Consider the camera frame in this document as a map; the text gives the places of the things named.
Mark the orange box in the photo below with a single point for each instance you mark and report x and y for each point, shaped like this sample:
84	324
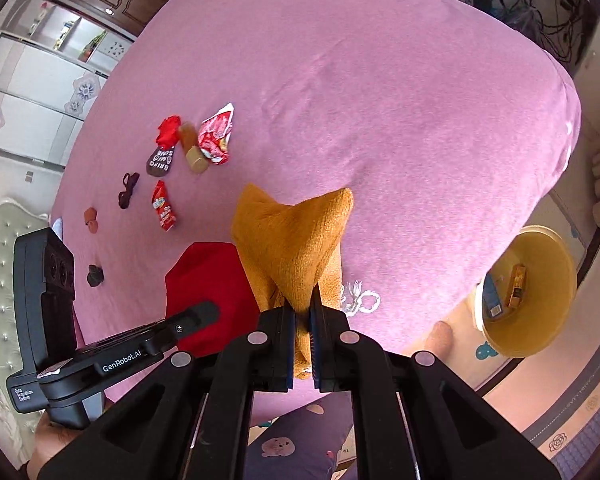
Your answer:
517	285

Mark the person's left hand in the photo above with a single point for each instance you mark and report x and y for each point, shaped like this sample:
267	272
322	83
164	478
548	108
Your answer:
55	440

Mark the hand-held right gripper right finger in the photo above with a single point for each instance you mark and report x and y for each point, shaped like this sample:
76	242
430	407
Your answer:
316	347

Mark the brown bottle with gold cap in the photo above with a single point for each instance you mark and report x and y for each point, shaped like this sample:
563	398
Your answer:
192	152

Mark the dark flowered rug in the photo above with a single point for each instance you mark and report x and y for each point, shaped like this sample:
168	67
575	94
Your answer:
565	445

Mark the crumpled red wrapper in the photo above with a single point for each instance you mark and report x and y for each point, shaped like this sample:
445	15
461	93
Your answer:
167	130

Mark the purple printed cloth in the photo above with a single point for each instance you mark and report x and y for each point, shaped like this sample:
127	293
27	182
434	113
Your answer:
290	440

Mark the small red snack packet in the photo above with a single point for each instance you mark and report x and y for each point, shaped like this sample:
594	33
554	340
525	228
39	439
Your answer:
164	207

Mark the red and white snack packet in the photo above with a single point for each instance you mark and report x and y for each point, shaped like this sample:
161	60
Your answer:
215	135

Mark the dark grey sock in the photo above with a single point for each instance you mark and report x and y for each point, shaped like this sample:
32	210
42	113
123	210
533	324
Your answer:
95	275

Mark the white wardrobe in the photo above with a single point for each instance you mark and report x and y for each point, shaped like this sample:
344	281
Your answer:
30	70

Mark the blue packet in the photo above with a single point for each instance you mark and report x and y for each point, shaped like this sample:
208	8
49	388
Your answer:
492	295

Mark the yellow plastic bin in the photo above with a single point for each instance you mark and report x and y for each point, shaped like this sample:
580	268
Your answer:
545	285

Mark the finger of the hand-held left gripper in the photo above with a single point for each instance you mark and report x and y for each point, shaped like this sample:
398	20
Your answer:
190	320

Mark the grey tufted headboard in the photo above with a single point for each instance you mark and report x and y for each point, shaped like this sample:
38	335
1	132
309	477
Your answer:
0	280

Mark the dark printed sock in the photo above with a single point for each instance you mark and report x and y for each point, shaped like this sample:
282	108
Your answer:
159	161

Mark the pink bed sheet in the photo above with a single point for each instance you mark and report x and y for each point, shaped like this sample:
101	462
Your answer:
380	110

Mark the orange sock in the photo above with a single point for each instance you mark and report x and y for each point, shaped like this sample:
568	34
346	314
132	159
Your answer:
91	219

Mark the mustard yellow towel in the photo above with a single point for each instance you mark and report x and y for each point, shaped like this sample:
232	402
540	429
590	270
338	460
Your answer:
290	240

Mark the red cloth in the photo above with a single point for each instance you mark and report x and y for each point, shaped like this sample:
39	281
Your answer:
210	275

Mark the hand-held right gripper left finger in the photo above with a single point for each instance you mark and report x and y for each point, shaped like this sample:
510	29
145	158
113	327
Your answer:
290	347

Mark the maroon rolled sock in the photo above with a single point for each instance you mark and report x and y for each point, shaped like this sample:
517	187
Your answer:
127	191

